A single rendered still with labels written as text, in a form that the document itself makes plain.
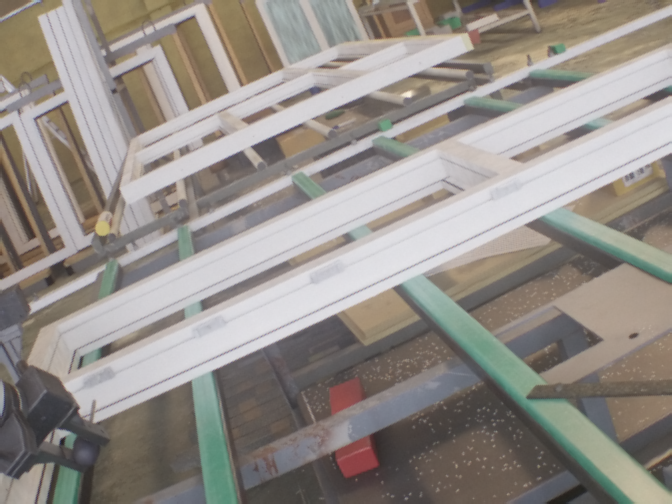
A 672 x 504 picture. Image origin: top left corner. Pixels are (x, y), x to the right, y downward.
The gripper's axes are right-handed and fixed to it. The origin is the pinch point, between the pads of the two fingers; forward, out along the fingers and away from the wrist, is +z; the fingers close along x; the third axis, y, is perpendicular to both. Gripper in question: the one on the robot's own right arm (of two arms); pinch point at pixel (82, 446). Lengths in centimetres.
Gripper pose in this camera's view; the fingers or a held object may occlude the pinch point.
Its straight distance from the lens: 120.2
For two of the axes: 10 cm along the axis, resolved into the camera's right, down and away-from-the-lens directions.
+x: -6.6, 7.5, 0.4
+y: -5.8, -5.4, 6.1
